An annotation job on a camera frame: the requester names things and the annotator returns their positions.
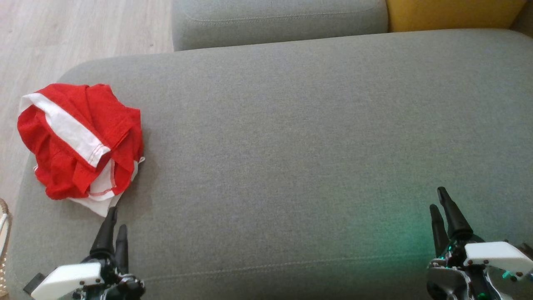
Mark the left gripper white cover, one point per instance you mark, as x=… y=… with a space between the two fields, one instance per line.
x=66 y=281

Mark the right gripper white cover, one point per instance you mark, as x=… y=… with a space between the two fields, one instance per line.
x=495 y=254

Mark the red shorts white side stripe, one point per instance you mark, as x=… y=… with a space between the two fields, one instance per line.
x=54 y=166

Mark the yellow sofa back cushion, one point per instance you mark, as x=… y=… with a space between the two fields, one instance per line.
x=454 y=14

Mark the woven laundry basket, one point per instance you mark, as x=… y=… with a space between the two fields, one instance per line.
x=3 y=233

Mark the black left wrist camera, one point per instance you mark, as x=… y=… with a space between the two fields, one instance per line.
x=35 y=284

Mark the large grey ottoman cushion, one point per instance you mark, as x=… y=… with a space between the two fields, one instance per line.
x=291 y=166

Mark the grey sofa seat cushion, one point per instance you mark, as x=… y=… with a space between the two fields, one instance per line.
x=279 y=25

